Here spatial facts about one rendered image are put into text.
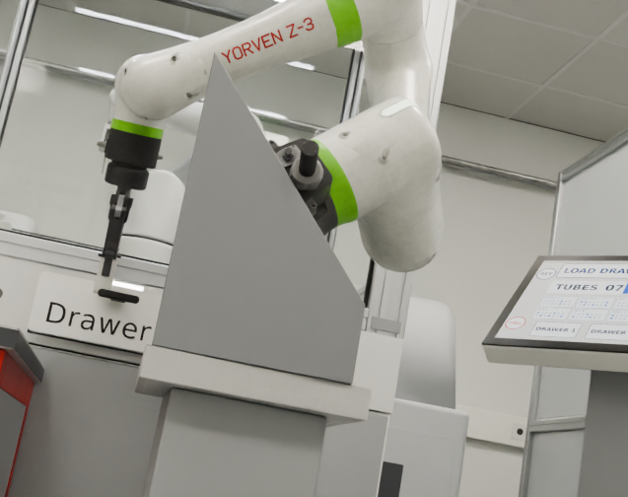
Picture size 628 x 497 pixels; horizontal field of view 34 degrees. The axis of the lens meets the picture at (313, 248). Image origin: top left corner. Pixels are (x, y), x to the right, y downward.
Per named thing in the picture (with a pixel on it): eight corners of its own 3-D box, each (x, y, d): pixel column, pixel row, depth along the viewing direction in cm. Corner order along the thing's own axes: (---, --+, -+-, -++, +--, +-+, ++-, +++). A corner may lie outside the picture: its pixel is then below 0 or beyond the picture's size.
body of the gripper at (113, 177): (109, 159, 185) (99, 208, 186) (106, 161, 177) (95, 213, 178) (151, 168, 187) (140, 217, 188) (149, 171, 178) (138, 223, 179)
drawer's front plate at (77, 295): (186, 361, 186) (198, 303, 189) (27, 329, 182) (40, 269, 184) (186, 362, 188) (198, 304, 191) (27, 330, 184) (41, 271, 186)
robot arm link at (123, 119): (179, 62, 186) (119, 47, 183) (188, 62, 174) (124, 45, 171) (163, 137, 188) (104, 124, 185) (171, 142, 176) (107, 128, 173)
